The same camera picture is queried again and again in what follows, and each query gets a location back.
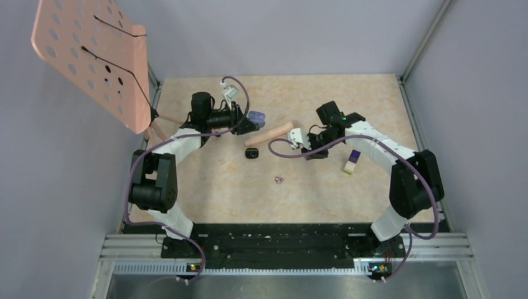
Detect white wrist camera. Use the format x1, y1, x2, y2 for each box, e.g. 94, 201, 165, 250
286, 128, 311, 151
220, 82, 239, 106

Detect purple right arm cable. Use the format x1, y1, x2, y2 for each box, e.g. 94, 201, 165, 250
268, 134, 440, 283

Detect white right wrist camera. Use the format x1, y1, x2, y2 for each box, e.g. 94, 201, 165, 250
286, 128, 311, 151

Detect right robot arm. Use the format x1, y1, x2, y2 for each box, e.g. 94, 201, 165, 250
288, 101, 445, 257

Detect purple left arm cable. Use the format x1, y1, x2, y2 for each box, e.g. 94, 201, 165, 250
123, 75, 251, 285

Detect black earbud charging case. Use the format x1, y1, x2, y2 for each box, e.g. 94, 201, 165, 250
245, 148, 260, 159

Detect purple and green toy blocks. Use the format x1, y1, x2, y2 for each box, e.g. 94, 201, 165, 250
342, 149, 361, 175

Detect pink perforated board stand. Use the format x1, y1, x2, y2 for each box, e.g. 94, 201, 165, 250
31, 0, 177, 140

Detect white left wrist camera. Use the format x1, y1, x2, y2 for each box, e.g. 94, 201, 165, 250
220, 82, 239, 106

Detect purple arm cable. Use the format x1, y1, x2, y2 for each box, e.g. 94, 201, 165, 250
123, 75, 251, 285
268, 134, 440, 283

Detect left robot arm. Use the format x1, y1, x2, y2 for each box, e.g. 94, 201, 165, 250
128, 92, 261, 258

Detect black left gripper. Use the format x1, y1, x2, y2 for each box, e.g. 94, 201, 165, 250
206, 101, 259, 135

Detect aluminium frame rail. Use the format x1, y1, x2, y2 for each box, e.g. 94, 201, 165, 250
90, 232, 488, 298

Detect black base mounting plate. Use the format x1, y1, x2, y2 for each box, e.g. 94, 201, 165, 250
123, 223, 405, 272

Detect grey-blue oval case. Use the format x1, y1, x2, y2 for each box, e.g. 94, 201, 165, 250
247, 110, 266, 128

